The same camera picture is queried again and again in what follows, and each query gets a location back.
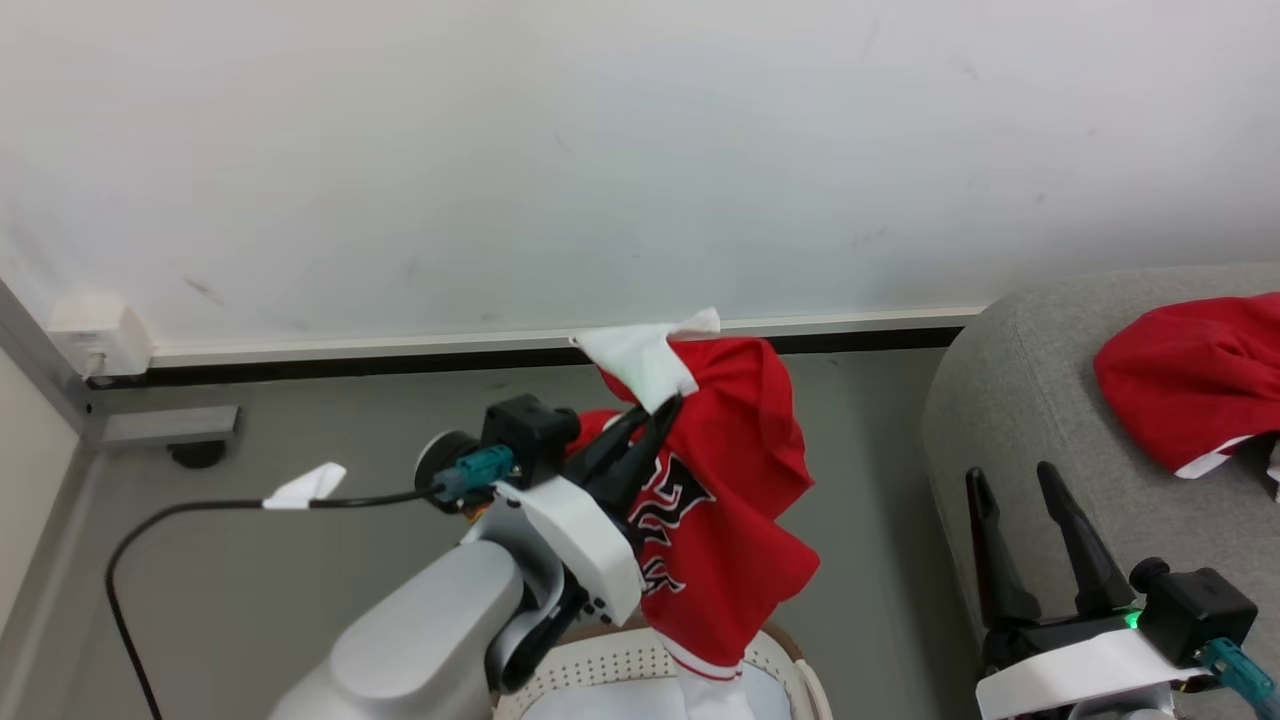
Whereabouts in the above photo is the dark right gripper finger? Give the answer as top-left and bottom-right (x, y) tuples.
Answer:
(965, 467), (1041, 631)
(1036, 461), (1136, 616)

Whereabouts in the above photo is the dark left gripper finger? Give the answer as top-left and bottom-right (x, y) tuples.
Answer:
(576, 405), (653, 493)
(615, 395), (686, 521)

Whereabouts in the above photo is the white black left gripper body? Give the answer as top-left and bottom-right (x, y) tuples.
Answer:
(497, 472), (643, 627)

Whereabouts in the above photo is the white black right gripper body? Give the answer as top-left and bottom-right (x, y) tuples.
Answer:
(975, 605), (1211, 720)

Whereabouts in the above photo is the red jersey with black lettering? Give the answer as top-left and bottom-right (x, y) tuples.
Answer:
(570, 308), (821, 720)

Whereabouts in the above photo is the red garment with white trim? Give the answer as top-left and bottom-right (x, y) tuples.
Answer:
(1093, 293), (1280, 481)

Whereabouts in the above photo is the grey fabric sofa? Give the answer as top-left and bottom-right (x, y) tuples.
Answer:
(920, 262), (1280, 720)

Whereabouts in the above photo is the beige perforated laundry basket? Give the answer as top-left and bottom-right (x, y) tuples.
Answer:
(490, 622), (836, 720)

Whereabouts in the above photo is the white and black baseboard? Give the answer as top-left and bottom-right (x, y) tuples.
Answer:
(90, 305), (986, 391)

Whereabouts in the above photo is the teal left cable connector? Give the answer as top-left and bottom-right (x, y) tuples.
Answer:
(435, 447), (516, 501)

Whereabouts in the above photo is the teal cable connector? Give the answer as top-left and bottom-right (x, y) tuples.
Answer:
(1195, 638), (1280, 711)
(435, 447), (516, 501)

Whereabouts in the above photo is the teal right cable connector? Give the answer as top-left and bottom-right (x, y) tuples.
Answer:
(1195, 638), (1280, 711)

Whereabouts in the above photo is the white paper cable tag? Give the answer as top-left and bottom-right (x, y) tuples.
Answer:
(262, 462), (347, 511)

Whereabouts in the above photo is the thin black cable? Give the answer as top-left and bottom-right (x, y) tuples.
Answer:
(106, 485), (446, 720)

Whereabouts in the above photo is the black round frame foot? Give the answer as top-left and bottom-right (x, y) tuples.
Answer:
(168, 440), (229, 471)

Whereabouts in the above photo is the grey metal frame profile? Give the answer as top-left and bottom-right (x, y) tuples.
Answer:
(0, 278), (241, 448)

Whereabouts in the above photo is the white wall socket box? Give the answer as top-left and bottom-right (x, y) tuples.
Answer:
(45, 300), (154, 383)

